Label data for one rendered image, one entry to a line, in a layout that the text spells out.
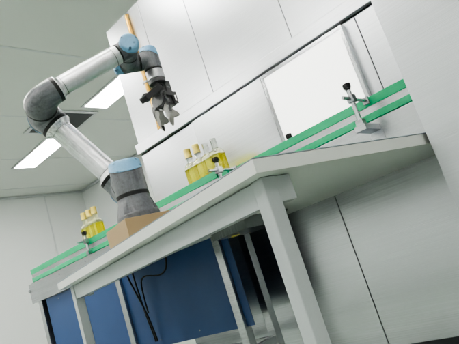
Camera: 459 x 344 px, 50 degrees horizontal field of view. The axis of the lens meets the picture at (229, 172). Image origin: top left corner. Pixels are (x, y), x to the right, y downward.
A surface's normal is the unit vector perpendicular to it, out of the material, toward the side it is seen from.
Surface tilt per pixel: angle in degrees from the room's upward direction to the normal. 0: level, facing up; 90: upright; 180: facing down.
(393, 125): 90
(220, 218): 90
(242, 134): 90
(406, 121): 90
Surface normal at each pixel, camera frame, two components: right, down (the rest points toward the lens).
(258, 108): -0.66, 0.05
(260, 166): 0.53, -0.34
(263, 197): -0.80, 0.13
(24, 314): 0.69, -0.36
